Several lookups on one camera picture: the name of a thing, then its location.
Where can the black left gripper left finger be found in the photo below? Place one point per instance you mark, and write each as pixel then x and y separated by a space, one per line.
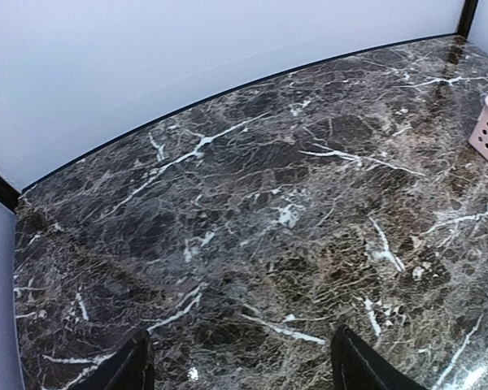
pixel 131 367

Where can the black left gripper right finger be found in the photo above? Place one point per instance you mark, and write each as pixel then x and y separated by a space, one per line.
pixel 356 365

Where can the black left frame post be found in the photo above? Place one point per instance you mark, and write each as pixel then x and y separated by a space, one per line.
pixel 8 195

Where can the black frame post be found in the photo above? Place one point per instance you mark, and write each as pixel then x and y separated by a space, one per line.
pixel 8 195
pixel 466 18

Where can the black right frame post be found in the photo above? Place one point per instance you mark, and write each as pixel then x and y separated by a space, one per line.
pixel 466 18

